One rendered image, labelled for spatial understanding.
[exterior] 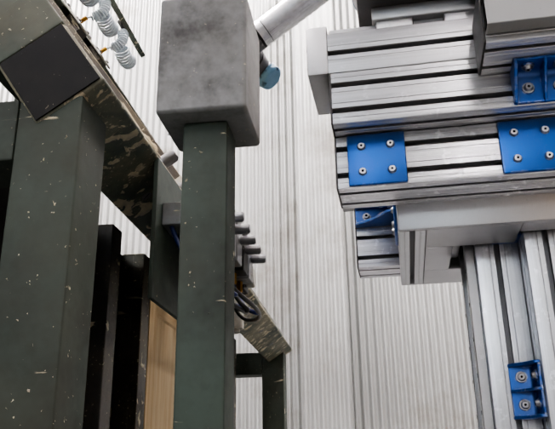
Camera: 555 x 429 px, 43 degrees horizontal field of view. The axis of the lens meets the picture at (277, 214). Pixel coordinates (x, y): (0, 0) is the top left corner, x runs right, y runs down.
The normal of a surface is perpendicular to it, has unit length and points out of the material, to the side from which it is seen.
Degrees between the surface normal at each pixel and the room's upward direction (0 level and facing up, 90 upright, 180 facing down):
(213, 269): 90
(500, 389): 90
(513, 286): 90
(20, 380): 90
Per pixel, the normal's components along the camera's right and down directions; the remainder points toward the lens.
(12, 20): -0.14, -0.34
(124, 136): 0.57, 0.74
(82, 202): 0.99, -0.06
